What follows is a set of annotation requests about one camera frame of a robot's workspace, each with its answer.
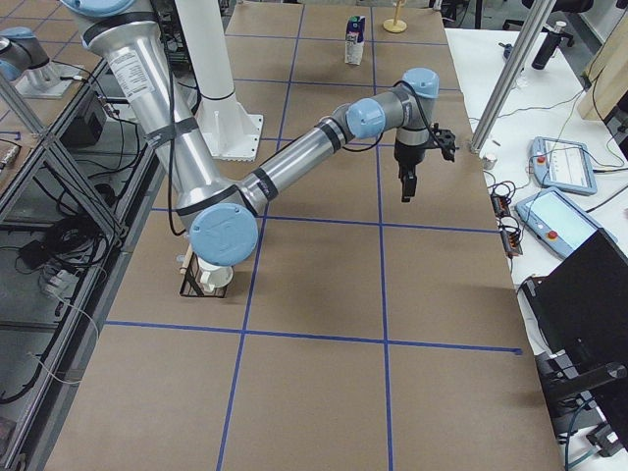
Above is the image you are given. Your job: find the teach pendant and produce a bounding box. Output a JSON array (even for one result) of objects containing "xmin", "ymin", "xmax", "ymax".
[
  {"xmin": 530, "ymin": 136, "xmax": 598, "ymax": 195},
  {"xmin": 514, "ymin": 186, "xmax": 602, "ymax": 259}
]

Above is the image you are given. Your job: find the wooden cup tree stand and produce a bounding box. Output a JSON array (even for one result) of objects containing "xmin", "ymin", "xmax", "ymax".
[{"xmin": 383, "ymin": 0, "xmax": 407, "ymax": 33}]

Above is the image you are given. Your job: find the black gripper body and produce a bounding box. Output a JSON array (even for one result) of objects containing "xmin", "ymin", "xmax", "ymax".
[{"xmin": 393, "ymin": 141, "xmax": 426, "ymax": 180}]

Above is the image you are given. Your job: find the teach pendant near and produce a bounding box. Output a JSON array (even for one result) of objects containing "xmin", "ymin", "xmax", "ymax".
[{"xmin": 514, "ymin": 186, "xmax": 602, "ymax": 259}]

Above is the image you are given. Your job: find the black wire cup rack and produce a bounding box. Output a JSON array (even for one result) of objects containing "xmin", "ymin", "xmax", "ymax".
[{"xmin": 179, "ymin": 245, "xmax": 234, "ymax": 298}]

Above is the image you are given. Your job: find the aluminium profile post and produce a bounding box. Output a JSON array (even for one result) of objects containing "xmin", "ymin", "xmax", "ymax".
[{"xmin": 470, "ymin": 0, "xmax": 555, "ymax": 154}]

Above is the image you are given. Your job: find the white camera stand base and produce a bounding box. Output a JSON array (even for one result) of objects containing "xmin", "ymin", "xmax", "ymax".
[{"xmin": 176, "ymin": 0, "xmax": 264, "ymax": 161}]

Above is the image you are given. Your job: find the black monitor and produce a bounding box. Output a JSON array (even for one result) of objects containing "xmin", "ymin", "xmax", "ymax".
[{"xmin": 522, "ymin": 229, "xmax": 627, "ymax": 445}]

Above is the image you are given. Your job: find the white upturned cup right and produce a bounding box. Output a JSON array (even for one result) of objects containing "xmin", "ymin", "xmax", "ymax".
[{"xmin": 197, "ymin": 259, "xmax": 234, "ymax": 293}]

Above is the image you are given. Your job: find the blue white milk carton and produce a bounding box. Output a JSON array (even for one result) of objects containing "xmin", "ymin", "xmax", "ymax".
[{"xmin": 344, "ymin": 16, "xmax": 366, "ymax": 66}]

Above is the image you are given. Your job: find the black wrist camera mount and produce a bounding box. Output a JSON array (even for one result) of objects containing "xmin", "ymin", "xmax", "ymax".
[{"xmin": 430, "ymin": 123, "xmax": 458, "ymax": 162}]

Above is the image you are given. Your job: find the teach pendant far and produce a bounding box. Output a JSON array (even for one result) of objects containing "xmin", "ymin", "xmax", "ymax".
[{"xmin": 530, "ymin": 136, "xmax": 598, "ymax": 195}]

